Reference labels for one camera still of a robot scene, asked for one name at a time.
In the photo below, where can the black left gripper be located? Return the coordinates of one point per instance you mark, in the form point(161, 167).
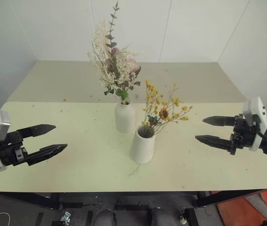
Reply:
point(10, 150)

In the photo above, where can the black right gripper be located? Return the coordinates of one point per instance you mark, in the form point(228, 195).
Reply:
point(244, 136)

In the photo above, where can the yellow dried flower bouquet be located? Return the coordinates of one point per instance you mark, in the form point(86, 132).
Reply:
point(158, 106)

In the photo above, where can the white pink dried flower bouquet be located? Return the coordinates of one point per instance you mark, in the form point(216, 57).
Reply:
point(114, 68)

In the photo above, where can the white tapered vase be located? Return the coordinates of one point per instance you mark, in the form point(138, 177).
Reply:
point(141, 148)

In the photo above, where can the silver metal caster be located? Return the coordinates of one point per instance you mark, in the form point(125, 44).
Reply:
point(65, 217)

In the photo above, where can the orange floor mat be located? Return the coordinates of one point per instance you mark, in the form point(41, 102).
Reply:
point(241, 209)

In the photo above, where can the white bottle-shaped vase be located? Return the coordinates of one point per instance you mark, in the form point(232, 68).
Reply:
point(124, 117)

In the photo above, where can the small white caster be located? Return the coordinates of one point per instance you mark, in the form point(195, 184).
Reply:
point(182, 220)

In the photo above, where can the dark grey rounded shape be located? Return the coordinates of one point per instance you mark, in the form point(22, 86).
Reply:
point(103, 217)

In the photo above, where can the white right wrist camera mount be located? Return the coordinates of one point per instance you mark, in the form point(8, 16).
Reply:
point(258, 110)

